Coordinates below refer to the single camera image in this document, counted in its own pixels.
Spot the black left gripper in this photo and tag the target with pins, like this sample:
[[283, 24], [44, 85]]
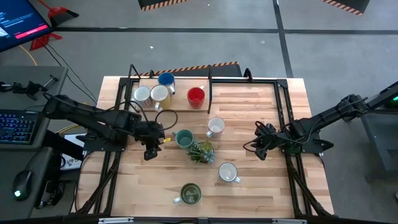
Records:
[[147, 132]]

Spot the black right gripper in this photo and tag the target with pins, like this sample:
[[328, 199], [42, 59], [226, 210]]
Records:
[[269, 135]]

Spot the mint green mug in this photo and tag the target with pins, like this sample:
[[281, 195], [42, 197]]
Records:
[[185, 140]]

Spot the white mug blue floral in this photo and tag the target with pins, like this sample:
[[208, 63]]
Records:
[[228, 172]]

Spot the white patterned mug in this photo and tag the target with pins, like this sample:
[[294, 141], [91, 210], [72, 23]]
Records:
[[216, 125]]

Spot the red mug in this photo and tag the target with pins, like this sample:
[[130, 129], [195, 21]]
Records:
[[196, 98]]

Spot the white mug green inside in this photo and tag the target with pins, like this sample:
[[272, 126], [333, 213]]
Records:
[[190, 193]]

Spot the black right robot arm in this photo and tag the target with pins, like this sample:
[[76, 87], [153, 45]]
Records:
[[326, 119]]

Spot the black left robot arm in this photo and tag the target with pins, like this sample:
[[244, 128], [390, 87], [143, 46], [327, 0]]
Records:
[[93, 116]]

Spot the succulent in black pot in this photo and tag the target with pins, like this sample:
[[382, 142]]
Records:
[[202, 152]]

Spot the yellow mug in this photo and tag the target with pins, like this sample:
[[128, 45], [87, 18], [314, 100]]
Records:
[[160, 93]]

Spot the black hazard striped mat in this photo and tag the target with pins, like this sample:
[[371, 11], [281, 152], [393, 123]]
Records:
[[149, 2], [224, 71], [357, 4]]

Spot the white printed bag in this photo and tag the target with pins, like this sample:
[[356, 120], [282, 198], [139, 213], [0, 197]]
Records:
[[73, 161]]

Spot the dark grey equipment stand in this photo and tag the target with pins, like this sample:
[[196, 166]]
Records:
[[382, 140]]

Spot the grey desk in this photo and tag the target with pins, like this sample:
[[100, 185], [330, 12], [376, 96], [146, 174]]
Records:
[[31, 77]]

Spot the black backlit keyboard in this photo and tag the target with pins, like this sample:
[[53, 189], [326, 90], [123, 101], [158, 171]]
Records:
[[15, 127]]

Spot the black computer mouse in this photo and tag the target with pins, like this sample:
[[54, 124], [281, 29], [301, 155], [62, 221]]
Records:
[[21, 183]]

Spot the red plastic stand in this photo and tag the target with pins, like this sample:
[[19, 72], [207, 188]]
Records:
[[43, 42]]

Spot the red black dustpan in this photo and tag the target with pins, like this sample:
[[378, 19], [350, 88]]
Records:
[[63, 17]]

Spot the computer monitor screen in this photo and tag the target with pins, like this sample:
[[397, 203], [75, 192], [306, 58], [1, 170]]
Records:
[[18, 21]]

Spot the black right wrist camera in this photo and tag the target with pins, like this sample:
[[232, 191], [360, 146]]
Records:
[[262, 155]]

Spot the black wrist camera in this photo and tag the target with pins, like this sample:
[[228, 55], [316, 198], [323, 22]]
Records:
[[262, 155], [151, 154]]

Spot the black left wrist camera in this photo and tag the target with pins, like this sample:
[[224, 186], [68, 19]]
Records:
[[151, 154]]

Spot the black aluminium table frame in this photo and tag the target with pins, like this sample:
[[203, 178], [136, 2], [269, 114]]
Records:
[[248, 81]]

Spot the grey metal bracket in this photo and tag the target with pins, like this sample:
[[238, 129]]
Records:
[[289, 221], [115, 221]]

